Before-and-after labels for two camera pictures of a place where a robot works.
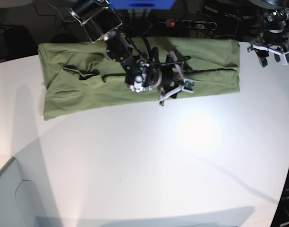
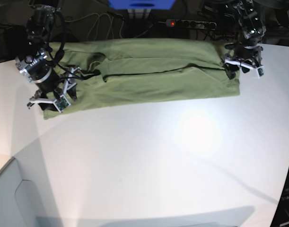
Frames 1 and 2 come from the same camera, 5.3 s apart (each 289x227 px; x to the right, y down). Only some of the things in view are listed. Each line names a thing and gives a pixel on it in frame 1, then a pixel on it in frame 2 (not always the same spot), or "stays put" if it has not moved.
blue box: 142,4 stays put
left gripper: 172,75 -> 61,102
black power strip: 191,23 stays put
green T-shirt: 77,77 stays put
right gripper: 263,51 -> 253,60
